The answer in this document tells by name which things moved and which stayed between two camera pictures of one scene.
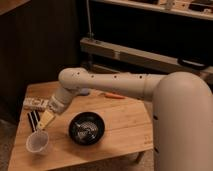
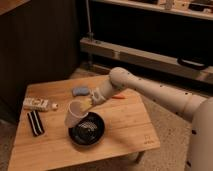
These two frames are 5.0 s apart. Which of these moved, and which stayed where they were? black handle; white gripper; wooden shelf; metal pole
Moved: white gripper
Stayed: metal pole; wooden shelf; black handle
